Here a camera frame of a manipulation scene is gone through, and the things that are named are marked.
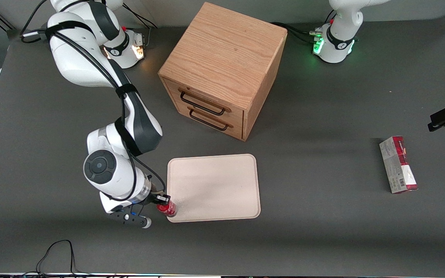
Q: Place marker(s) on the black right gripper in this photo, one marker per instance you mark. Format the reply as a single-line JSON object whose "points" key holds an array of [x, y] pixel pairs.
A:
{"points": [[155, 198]]}

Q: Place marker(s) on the small red coke bottle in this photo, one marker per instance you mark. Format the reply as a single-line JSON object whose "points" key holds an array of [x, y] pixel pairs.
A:
{"points": [[167, 209]]}

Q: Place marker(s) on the beige rectangular tray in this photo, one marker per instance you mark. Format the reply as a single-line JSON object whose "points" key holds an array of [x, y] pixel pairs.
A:
{"points": [[214, 189]]}

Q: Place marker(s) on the red and grey carton box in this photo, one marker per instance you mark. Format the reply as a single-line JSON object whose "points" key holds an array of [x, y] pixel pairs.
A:
{"points": [[398, 166]]}

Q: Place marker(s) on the wooden drawer front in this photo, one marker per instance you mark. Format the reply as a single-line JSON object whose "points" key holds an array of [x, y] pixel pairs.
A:
{"points": [[235, 114], [236, 130]]}

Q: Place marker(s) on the wooden drawer cabinet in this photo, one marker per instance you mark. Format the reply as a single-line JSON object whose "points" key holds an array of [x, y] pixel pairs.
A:
{"points": [[226, 58]]}

